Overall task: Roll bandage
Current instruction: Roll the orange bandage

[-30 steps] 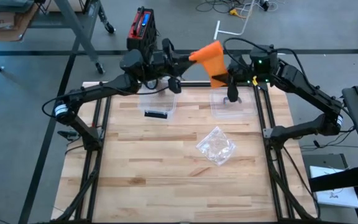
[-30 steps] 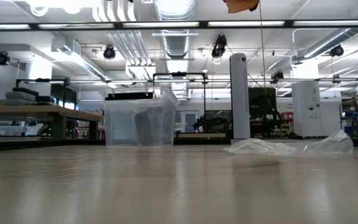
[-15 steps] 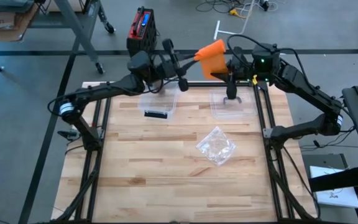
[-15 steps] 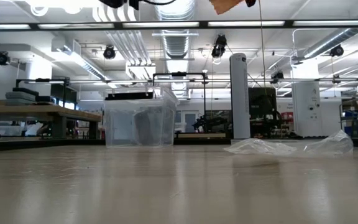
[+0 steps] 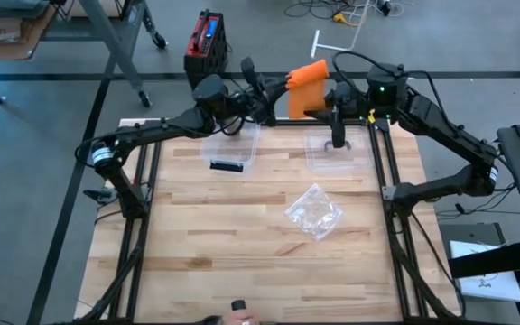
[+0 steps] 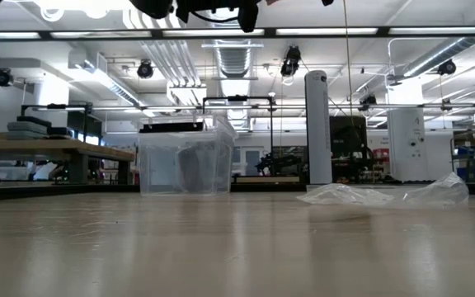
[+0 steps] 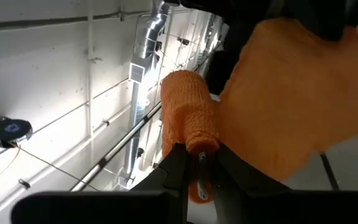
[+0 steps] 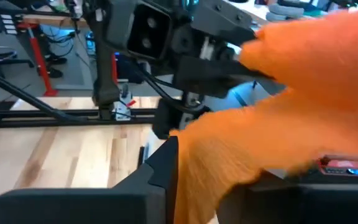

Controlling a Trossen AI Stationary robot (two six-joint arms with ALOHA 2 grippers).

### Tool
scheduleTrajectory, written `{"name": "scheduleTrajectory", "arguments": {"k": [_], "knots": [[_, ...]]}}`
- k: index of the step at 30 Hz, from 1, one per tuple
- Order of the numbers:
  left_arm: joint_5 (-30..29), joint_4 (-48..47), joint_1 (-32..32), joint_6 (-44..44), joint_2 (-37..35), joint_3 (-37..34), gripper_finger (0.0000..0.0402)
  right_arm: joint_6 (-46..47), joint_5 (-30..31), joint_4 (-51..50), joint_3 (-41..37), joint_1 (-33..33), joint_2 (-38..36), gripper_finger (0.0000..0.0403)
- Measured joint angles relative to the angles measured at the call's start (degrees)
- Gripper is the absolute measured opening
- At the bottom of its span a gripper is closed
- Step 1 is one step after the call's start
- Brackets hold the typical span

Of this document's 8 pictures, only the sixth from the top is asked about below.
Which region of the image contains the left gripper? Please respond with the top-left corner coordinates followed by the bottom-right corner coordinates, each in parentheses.
top-left (175, 0), bottom-right (261, 34)

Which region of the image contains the clear plastic zip bag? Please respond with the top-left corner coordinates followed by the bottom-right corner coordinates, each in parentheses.
top-left (167, 139), bottom-right (233, 195)
top-left (296, 172), bottom-right (470, 208)

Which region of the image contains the brown elastic bandage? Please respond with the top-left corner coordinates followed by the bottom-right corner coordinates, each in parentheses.
top-left (177, 142), bottom-right (222, 194)

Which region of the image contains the clear plastic box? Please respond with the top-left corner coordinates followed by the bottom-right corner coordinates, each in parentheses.
top-left (137, 115), bottom-right (239, 196)

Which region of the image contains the black ceiling-hung reel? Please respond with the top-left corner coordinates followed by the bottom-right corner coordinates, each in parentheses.
top-left (0, 68), bottom-right (15, 88)
top-left (280, 45), bottom-right (303, 78)
top-left (359, 93), bottom-right (378, 112)
top-left (437, 59), bottom-right (458, 77)
top-left (136, 59), bottom-right (155, 80)

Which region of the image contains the white tower column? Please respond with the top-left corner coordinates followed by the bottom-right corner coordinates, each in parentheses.
top-left (304, 69), bottom-right (333, 186)

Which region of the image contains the black cabinet machine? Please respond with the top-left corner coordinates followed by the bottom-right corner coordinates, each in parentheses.
top-left (329, 115), bottom-right (369, 185)

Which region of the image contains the white building pillar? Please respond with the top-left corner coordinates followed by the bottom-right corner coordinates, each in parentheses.
top-left (387, 76), bottom-right (429, 182)

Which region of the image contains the distant wooden table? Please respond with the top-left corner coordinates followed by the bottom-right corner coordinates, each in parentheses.
top-left (233, 176), bottom-right (301, 185)

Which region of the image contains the wooden workbench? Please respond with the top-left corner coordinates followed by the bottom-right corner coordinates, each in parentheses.
top-left (0, 139), bottom-right (136, 163)

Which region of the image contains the stack of grey cases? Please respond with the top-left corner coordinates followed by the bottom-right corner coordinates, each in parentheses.
top-left (5, 115), bottom-right (73, 141)

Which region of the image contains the person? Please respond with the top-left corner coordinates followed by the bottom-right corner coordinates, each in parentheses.
top-left (31, 161), bottom-right (64, 182)

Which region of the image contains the translucent storage bin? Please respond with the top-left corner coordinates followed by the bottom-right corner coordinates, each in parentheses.
top-left (0, 166), bottom-right (32, 182)

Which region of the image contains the thin hanging cable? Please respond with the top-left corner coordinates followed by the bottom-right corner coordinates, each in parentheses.
top-left (342, 0), bottom-right (355, 127)

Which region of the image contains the black frame crossbar with lights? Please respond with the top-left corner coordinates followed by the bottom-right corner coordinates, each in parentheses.
top-left (0, 25), bottom-right (475, 41)

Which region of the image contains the distant black frame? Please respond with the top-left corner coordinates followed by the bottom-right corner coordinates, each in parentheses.
top-left (201, 95), bottom-right (275, 166)

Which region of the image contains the black table edge rail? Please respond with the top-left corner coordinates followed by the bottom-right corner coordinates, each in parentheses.
top-left (0, 182), bottom-right (475, 203)

